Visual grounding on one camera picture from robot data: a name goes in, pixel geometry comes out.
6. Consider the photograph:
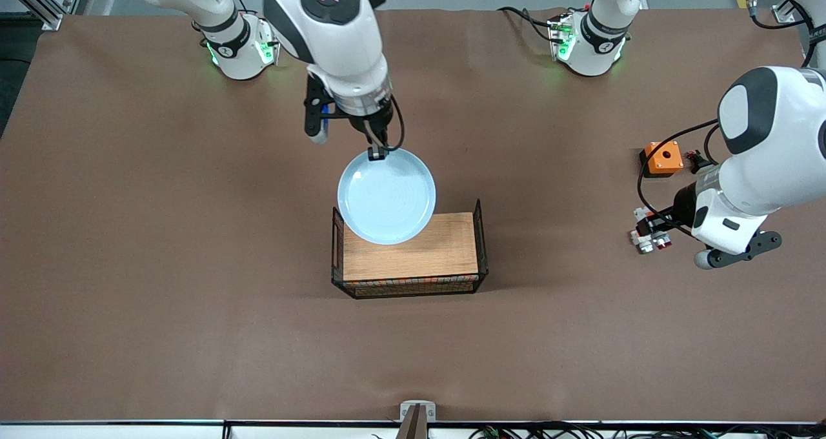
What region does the orange button enclosure box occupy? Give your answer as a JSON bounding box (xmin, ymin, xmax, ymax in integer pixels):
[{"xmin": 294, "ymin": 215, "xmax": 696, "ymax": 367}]
[{"xmin": 639, "ymin": 141, "xmax": 685, "ymax": 179}]

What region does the brown table cover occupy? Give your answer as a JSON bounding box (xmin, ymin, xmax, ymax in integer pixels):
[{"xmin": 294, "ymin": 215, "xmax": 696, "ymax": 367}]
[{"xmin": 0, "ymin": 8, "xmax": 826, "ymax": 424}]

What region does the light blue plate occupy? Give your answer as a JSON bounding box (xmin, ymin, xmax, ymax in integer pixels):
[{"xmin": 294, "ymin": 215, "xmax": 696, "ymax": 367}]
[{"xmin": 337, "ymin": 147, "xmax": 437, "ymax": 245}]

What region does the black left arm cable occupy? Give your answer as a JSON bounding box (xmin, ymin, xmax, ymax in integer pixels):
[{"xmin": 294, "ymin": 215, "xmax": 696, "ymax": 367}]
[{"xmin": 637, "ymin": 119, "xmax": 722, "ymax": 233}]

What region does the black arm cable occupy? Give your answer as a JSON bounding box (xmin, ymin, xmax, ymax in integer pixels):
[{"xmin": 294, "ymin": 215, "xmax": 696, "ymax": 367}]
[
  {"xmin": 386, "ymin": 94, "xmax": 406, "ymax": 152},
  {"xmin": 637, "ymin": 119, "xmax": 722, "ymax": 233}
]

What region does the black wire basket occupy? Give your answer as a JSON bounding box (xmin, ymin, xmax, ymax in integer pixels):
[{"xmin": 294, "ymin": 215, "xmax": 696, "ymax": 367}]
[{"xmin": 331, "ymin": 198, "xmax": 490, "ymax": 300}]

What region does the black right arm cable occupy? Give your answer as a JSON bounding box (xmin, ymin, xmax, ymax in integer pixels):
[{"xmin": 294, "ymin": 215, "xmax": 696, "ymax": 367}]
[{"xmin": 386, "ymin": 94, "xmax": 406, "ymax": 152}]

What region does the wooden board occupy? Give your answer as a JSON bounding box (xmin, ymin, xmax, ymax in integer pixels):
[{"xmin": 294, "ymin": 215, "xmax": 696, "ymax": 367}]
[{"xmin": 343, "ymin": 212, "xmax": 481, "ymax": 282}]

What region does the black base cable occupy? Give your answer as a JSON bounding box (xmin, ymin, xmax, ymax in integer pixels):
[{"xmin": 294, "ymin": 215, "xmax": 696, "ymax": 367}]
[{"xmin": 497, "ymin": 5, "xmax": 557, "ymax": 43}]

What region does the black cable bundle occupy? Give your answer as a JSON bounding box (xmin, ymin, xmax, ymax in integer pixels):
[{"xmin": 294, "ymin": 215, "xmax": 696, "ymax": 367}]
[{"xmin": 468, "ymin": 421, "xmax": 826, "ymax": 439}]

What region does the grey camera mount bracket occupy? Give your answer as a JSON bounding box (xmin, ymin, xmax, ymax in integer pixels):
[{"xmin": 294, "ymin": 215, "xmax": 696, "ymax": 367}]
[{"xmin": 395, "ymin": 400, "xmax": 436, "ymax": 439}]

